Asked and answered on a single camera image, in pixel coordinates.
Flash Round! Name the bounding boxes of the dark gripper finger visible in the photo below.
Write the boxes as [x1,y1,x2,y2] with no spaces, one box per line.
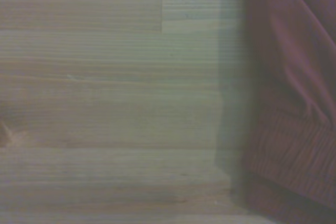
[215,0,250,209]

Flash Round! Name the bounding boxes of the rust red shorts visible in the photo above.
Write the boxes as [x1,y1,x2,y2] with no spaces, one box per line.
[237,0,336,224]

